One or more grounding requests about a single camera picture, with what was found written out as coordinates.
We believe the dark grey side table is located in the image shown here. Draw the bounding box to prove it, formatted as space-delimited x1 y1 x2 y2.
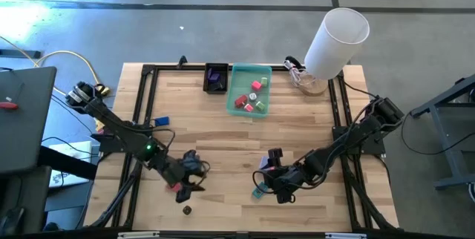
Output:
0 65 58 175

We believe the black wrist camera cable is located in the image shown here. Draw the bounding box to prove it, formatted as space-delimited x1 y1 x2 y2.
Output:
150 126 212 179
252 169 278 195

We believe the grey blue metal stand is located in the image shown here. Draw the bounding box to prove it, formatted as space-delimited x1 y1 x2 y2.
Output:
409 73 475 190

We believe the white metal bracket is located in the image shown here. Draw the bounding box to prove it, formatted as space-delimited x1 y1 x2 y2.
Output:
324 232 367 239
117 231 161 239

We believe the black mesh bin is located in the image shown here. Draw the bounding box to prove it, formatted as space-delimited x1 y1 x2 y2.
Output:
203 62 230 96

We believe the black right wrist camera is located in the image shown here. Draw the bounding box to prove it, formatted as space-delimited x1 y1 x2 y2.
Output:
267 147 284 161

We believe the teal translucent plastic tray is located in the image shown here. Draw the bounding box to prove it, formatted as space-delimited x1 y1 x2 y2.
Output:
226 62 273 119

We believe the red handled tool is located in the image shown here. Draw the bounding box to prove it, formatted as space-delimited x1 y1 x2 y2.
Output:
0 82 24 111

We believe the black chair part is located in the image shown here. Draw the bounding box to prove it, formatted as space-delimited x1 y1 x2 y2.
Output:
0 206 25 237

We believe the black left wrist camera cable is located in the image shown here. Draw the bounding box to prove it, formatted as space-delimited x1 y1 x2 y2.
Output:
150 126 212 179

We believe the cream cable yellow plug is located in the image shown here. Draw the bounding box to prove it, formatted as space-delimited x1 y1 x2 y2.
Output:
0 35 111 112

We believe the black support beam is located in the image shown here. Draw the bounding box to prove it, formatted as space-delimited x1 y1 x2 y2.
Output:
38 145 98 181

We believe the white coiled lamp cord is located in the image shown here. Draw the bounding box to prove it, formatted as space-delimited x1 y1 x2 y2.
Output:
287 64 311 88

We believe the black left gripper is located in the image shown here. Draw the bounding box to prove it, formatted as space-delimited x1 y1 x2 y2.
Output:
158 151 206 203

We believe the black aluminium table frame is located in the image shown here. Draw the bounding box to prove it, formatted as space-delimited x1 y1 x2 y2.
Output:
88 62 400 233

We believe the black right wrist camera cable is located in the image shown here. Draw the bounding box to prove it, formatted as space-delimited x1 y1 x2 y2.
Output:
252 169 278 195

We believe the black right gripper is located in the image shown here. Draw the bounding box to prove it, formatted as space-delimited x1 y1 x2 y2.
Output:
260 164 302 204

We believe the black cable strap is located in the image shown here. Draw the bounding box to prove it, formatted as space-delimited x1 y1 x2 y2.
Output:
284 56 306 71

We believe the black floor bar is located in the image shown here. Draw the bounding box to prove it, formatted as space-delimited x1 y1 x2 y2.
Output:
0 48 42 60

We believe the white table lamp wooden base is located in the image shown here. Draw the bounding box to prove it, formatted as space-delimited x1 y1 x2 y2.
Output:
296 7 371 97

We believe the teal digital clock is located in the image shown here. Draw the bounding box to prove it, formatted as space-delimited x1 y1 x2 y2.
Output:
252 181 269 200

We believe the black floor cable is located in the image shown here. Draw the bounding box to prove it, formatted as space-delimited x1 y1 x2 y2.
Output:
400 119 475 157

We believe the white printed box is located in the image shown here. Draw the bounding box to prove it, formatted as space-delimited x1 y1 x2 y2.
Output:
47 140 94 189

